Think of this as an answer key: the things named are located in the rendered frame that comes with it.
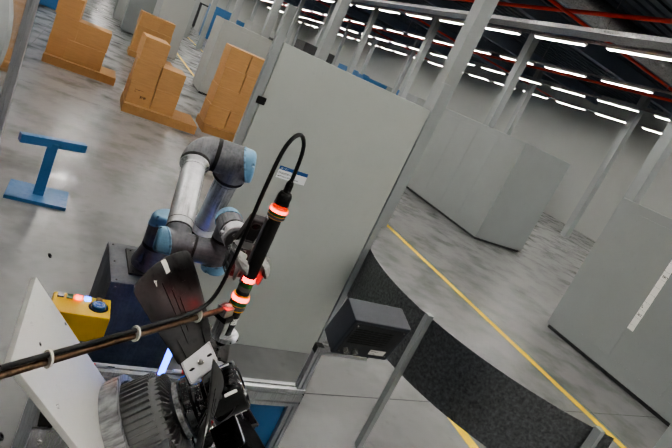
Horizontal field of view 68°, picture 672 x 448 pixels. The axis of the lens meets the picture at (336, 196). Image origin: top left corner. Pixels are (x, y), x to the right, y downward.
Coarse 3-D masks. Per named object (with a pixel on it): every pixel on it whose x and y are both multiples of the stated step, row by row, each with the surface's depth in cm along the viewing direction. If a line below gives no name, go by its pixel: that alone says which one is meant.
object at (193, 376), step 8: (208, 344) 119; (200, 352) 117; (208, 352) 119; (192, 360) 115; (208, 360) 118; (216, 360) 120; (184, 368) 113; (200, 368) 116; (208, 368) 118; (192, 376) 114; (200, 376) 116
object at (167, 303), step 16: (176, 256) 117; (160, 272) 110; (176, 272) 115; (192, 272) 121; (144, 288) 105; (160, 288) 109; (176, 288) 114; (192, 288) 118; (144, 304) 105; (160, 304) 109; (176, 304) 113; (192, 304) 117; (160, 320) 108; (208, 320) 120; (160, 336) 108; (176, 336) 111; (192, 336) 115; (208, 336) 119; (176, 352) 111; (192, 352) 114
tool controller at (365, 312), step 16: (352, 304) 183; (368, 304) 188; (336, 320) 187; (352, 320) 179; (368, 320) 180; (384, 320) 185; (400, 320) 190; (336, 336) 185; (352, 336) 182; (368, 336) 184; (384, 336) 186; (400, 336) 189; (336, 352) 186; (352, 352) 186; (368, 352) 190; (384, 352) 193
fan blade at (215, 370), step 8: (216, 368) 91; (216, 376) 91; (216, 384) 92; (216, 392) 92; (208, 400) 86; (216, 400) 94; (208, 408) 86; (216, 408) 98; (208, 416) 86; (208, 424) 89; (200, 432) 101; (200, 440) 94
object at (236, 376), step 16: (224, 368) 117; (192, 384) 117; (208, 384) 114; (224, 384) 114; (240, 384) 115; (192, 400) 112; (224, 400) 113; (240, 400) 114; (192, 416) 110; (224, 416) 114; (208, 432) 116
